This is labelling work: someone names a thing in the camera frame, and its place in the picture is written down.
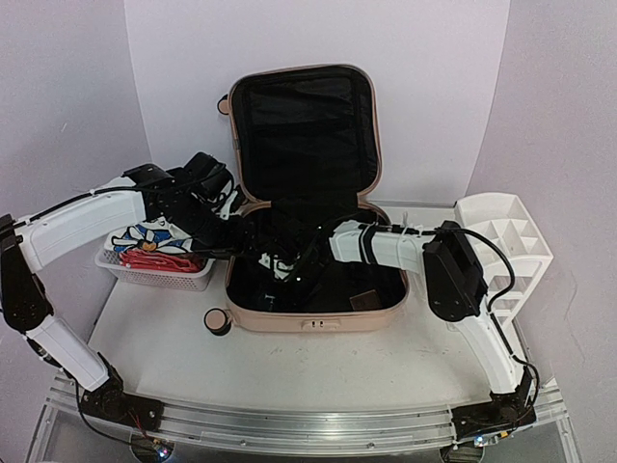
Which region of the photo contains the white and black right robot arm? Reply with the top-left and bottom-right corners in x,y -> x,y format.
257,215 -> 540,427

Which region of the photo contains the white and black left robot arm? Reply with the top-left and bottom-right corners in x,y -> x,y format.
1,152 -> 250,422

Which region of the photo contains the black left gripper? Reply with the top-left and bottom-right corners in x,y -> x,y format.
165,195 -> 261,259

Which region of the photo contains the pink hard-shell suitcase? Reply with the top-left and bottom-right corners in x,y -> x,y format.
219,65 -> 409,334

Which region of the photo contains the white desktop drawer organizer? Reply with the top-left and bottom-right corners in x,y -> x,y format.
454,193 -> 553,326

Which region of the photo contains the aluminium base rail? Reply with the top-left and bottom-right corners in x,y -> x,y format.
47,385 -> 565,463

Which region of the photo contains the red patterned cloth item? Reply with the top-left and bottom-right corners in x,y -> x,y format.
118,249 -> 208,273

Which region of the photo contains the white t-shirt blue flower print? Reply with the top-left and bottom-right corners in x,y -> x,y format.
104,218 -> 193,255

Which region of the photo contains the white perforated plastic basket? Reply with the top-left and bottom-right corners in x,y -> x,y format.
95,226 -> 214,291

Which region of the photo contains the dark brown pouch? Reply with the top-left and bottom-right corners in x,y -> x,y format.
349,289 -> 383,312

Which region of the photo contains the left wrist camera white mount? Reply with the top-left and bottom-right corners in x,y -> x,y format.
218,190 -> 246,220

